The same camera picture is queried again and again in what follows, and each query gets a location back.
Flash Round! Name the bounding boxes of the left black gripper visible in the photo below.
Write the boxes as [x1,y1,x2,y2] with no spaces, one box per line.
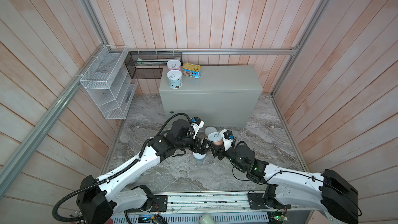
[175,134,214,155]

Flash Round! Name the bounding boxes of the blue label can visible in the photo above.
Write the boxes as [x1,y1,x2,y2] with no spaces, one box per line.
[193,152,206,163]

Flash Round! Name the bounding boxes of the orange label pull-tab can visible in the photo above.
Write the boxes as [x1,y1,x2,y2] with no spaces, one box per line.
[208,132,223,146]

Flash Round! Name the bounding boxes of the teal label can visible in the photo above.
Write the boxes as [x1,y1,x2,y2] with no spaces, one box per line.
[166,69,182,89]

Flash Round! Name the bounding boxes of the gold rectangular tin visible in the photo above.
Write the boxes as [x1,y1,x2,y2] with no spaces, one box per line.
[182,63,202,79]

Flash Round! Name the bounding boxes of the pink label can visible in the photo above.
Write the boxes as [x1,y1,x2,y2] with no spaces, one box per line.
[166,59,181,71]

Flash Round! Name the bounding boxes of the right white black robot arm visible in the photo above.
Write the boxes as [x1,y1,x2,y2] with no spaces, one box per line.
[209,143,362,224]

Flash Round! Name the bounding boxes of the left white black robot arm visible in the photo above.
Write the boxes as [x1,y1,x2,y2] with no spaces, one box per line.
[76,117,204,224]

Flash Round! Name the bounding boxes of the grey metal cabinet counter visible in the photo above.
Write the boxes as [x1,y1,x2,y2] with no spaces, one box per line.
[159,65,263,127]

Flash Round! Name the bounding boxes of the orange can white lid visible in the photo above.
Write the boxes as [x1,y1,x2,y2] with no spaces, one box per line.
[205,127,218,136]

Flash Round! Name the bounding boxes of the white cup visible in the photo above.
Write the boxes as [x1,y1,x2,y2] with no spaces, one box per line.
[199,213,216,224]

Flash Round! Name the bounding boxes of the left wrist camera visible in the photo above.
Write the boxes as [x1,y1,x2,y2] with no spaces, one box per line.
[191,117,204,139]

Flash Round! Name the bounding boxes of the aluminium front rail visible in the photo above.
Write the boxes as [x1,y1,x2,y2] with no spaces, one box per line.
[81,190,336,216]

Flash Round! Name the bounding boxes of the aluminium rail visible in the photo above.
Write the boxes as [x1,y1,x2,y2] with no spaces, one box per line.
[108,45,298,56]
[81,190,336,216]
[1,44,105,198]

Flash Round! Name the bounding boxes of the black mesh wall basket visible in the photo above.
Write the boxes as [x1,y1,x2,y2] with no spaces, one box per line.
[124,51,182,79]

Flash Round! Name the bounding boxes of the white wire mesh shelf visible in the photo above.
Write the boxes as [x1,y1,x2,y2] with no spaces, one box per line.
[80,45,137,120]

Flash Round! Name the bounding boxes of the aluminium back rail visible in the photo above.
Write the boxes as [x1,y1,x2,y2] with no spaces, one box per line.
[108,45,298,56]

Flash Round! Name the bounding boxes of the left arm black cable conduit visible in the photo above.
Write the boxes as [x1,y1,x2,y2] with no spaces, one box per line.
[52,112,192,223]

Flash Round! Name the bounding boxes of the aluminium left rail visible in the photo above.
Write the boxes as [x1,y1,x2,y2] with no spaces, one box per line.
[1,44,105,198]

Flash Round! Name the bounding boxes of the aluminium right post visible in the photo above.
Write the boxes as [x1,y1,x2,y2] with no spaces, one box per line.
[270,0,333,98]

